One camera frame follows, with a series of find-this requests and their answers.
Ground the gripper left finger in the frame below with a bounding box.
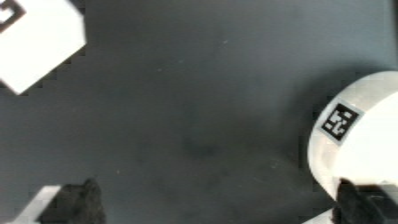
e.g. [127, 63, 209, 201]
[11, 178, 107, 224]

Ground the white marker sheet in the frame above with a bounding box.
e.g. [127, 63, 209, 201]
[0, 0, 88, 95]

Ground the white round stool seat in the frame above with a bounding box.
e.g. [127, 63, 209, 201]
[303, 71, 398, 224]

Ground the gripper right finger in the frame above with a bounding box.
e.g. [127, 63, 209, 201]
[333, 179, 398, 224]

